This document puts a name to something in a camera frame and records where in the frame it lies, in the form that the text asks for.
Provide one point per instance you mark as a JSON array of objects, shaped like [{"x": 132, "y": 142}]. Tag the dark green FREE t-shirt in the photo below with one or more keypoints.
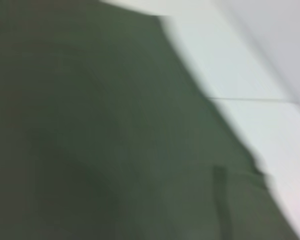
[{"x": 90, "y": 125}]

